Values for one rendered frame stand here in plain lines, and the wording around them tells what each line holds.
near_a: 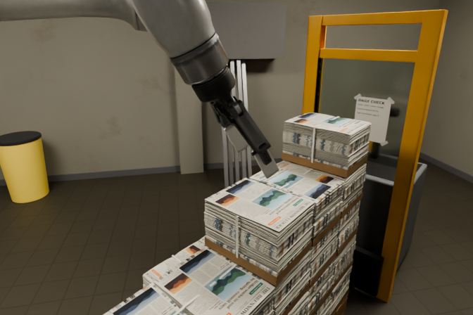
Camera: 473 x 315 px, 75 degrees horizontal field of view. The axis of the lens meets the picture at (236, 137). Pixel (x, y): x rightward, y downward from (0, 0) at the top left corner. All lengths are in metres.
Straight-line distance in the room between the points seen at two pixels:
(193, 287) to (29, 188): 3.00
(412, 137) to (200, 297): 1.42
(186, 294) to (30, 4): 1.02
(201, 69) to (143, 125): 3.55
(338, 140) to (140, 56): 2.85
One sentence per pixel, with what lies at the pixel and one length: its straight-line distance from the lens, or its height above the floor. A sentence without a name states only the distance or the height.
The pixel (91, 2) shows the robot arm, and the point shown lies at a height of 1.78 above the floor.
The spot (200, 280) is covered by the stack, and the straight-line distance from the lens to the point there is 1.31.
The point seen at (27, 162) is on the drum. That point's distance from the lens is 3.92.
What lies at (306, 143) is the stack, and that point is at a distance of 1.65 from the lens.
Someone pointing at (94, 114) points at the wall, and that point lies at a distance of 4.10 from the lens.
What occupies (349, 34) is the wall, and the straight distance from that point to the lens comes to 4.49.
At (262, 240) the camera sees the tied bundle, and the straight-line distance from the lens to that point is 1.20.
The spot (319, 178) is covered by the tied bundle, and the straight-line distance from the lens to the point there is 1.57.
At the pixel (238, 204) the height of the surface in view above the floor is 1.07.
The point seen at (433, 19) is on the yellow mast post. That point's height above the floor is 1.81.
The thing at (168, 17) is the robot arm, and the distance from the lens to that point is 0.49.
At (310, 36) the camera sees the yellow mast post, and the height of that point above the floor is 1.72.
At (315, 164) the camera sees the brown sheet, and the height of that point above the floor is 1.09.
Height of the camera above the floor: 1.72
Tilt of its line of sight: 18 degrees down
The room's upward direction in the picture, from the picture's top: straight up
